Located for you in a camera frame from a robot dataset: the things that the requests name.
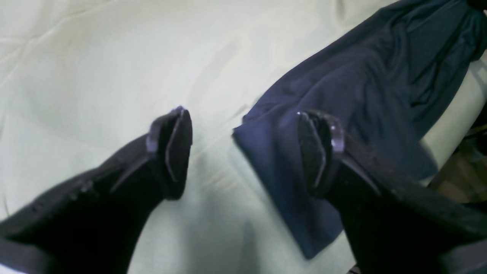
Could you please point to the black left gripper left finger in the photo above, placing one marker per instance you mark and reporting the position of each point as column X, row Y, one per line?
column 91, row 223

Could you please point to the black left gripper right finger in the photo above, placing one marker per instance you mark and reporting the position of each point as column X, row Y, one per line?
column 392, row 223

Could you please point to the dark navy T-shirt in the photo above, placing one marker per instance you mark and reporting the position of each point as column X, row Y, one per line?
column 387, row 81

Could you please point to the green table cloth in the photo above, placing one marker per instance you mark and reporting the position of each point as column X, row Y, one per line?
column 80, row 79

